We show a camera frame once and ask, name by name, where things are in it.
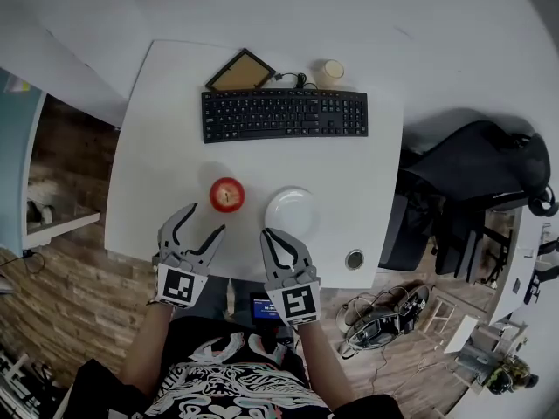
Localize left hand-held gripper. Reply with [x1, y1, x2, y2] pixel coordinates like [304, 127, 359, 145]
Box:
[150, 202, 227, 310]

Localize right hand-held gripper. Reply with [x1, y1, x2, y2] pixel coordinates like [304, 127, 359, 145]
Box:
[260, 228, 323, 327]

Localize white round plate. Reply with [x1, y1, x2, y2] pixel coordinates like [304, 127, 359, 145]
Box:
[263, 184, 321, 240]

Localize red apple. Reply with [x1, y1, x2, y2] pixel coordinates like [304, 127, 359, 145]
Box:
[209, 176, 245, 213]

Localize person's left forearm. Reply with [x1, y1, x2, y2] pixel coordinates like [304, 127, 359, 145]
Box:
[120, 303, 174, 399]

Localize person's right forearm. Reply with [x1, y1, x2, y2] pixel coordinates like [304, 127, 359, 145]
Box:
[296, 319, 355, 414]

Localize small black screen device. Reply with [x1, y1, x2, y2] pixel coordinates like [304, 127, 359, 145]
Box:
[249, 292, 284, 325]

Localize person's gray trousers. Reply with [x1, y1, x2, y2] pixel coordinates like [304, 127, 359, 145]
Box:
[194, 275, 252, 322]

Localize person's black patterned shirt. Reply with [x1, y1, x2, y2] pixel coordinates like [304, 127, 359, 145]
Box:
[54, 316, 397, 419]

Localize black computer keyboard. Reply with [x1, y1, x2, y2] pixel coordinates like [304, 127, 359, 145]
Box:
[201, 88, 369, 144]

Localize small black office chair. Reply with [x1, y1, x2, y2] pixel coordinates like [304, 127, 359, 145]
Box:
[434, 198, 519, 285]

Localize white flat board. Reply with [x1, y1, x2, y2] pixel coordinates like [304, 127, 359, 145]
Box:
[443, 314, 480, 355]

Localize cream paper cup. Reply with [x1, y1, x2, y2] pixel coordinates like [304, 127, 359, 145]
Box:
[313, 58, 345, 89]

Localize large black office chair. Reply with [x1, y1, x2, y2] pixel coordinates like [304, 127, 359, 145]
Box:
[377, 119, 552, 273]

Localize white metal rack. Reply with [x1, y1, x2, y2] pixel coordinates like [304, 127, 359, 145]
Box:
[0, 342, 66, 419]

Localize round desk cable grommet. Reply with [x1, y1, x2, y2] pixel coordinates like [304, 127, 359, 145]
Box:
[344, 249, 366, 271]

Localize black flat camera device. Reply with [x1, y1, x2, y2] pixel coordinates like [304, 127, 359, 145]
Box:
[401, 284, 431, 335]

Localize white wooden stool frame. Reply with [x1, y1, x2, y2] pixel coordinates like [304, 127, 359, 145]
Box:
[421, 297, 458, 348]

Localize black picture frame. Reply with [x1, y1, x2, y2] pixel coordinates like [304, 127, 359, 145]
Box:
[204, 48, 278, 93]

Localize black keyboard cable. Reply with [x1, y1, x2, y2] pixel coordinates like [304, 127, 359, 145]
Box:
[273, 72, 318, 92]

